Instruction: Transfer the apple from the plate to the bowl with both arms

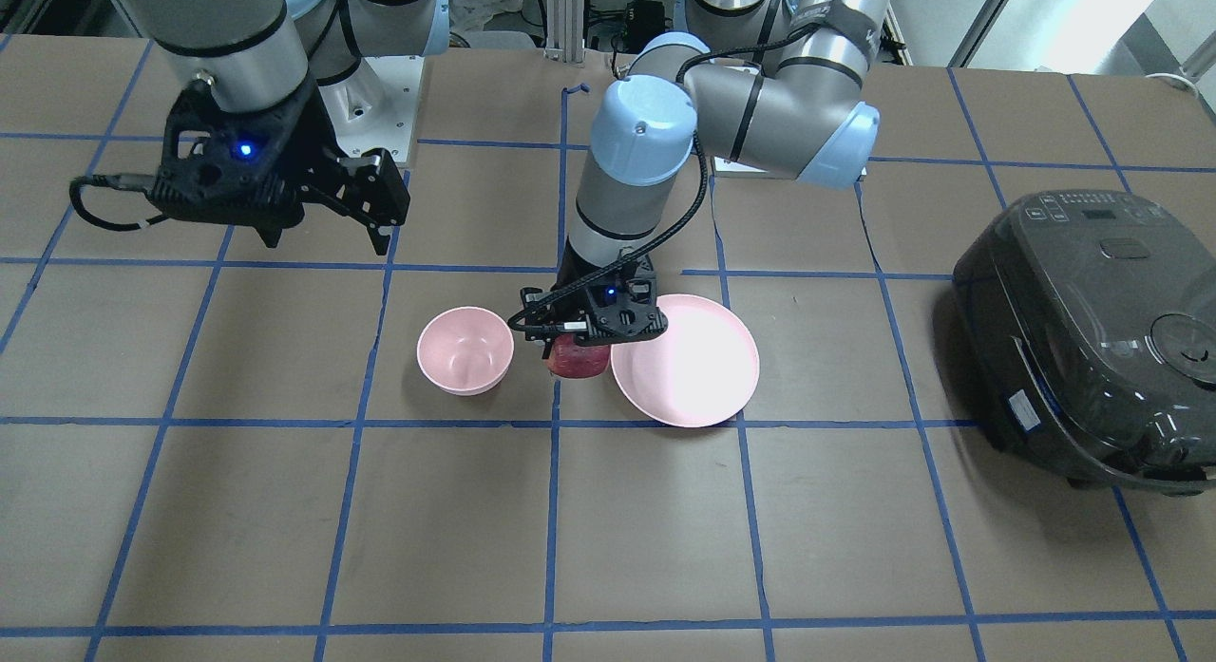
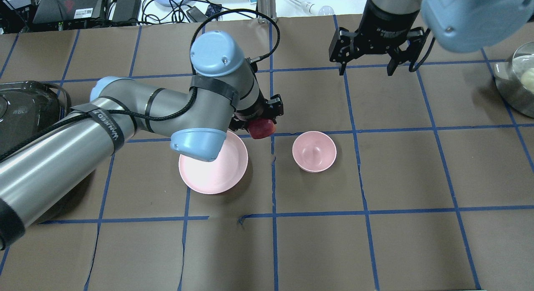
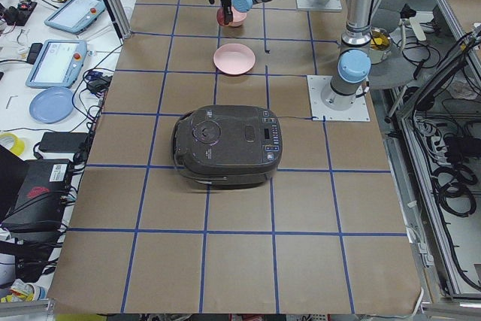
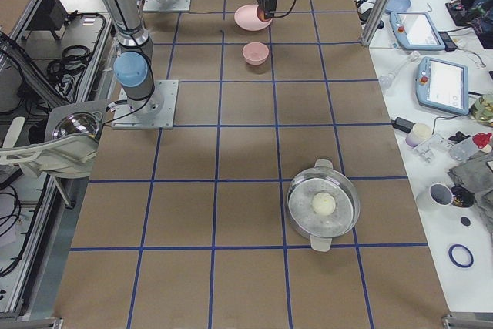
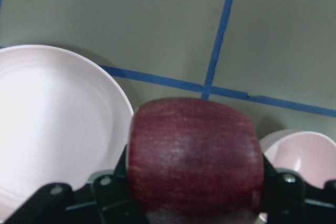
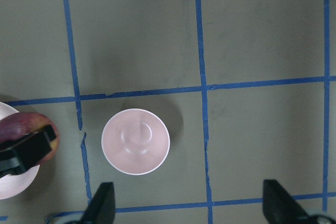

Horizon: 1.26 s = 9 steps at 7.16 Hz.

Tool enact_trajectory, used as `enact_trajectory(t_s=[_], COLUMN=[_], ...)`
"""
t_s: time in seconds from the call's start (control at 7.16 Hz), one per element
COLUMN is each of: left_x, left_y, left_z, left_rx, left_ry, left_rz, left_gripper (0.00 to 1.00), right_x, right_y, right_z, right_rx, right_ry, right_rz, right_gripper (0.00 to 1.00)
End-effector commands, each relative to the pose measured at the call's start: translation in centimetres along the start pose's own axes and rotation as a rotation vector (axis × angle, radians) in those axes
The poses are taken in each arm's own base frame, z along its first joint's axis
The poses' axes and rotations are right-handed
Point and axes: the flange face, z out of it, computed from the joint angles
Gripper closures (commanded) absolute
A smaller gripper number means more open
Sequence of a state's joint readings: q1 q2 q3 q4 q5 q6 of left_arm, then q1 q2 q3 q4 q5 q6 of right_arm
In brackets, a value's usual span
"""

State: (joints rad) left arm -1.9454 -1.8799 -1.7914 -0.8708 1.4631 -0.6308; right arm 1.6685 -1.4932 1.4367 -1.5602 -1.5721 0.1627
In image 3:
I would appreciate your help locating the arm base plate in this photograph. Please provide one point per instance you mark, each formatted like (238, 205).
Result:
(319, 5)
(327, 105)

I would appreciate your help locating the teach pendant far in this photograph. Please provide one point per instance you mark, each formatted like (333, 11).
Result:
(75, 16)

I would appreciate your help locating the pink plate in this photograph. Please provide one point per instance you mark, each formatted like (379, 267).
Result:
(234, 59)

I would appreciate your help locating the black computer box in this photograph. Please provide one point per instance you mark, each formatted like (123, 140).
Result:
(32, 191)

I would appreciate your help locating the dark grey rice cooker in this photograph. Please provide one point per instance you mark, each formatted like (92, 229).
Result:
(227, 145)

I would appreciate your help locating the pink bowl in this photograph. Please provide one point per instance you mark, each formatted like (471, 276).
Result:
(237, 18)

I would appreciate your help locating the teach pendant near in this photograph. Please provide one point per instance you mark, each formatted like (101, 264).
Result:
(58, 64)

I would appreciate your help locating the red apple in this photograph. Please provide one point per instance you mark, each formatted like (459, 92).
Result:
(220, 17)

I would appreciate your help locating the light blue plate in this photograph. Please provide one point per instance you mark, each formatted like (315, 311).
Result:
(51, 105)

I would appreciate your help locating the teach pendant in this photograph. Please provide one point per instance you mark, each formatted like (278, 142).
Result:
(75, 16)
(58, 64)

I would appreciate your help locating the yellow tape roll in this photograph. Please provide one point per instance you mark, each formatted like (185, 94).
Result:
(12, 143)

